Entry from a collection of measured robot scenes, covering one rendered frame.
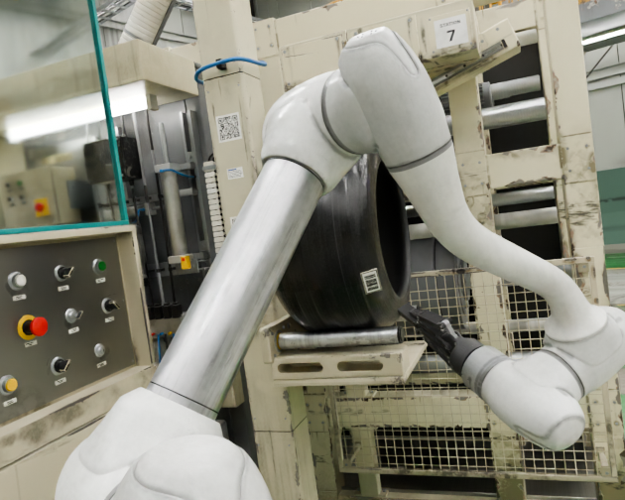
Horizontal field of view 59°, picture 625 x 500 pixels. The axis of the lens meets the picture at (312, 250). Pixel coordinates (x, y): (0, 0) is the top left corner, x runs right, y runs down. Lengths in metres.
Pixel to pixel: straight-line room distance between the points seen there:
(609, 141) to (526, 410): 9.76
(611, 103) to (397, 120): 9.95
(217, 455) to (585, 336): 0.67
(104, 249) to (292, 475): 0.84
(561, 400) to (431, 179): 0.42
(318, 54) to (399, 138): 1.10
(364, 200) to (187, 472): 0.91
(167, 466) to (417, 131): 0.51
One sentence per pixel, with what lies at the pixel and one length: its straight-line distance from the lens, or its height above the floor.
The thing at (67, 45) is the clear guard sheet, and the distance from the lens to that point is 1.53.
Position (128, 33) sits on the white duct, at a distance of 2.23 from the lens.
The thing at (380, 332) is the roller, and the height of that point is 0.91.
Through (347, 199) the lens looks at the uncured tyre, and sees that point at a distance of 1.31.
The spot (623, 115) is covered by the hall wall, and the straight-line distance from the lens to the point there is 10.62.
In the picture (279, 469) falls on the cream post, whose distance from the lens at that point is 1.76.
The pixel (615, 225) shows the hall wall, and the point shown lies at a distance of 10.58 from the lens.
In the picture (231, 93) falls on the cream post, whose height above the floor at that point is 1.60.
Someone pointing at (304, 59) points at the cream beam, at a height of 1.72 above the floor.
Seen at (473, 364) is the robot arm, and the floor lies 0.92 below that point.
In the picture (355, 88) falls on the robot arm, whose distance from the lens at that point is 0.78.
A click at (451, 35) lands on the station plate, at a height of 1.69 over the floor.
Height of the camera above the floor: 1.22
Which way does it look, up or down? 3 degrees down
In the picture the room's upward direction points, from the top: 8 degrees counter-clockwise
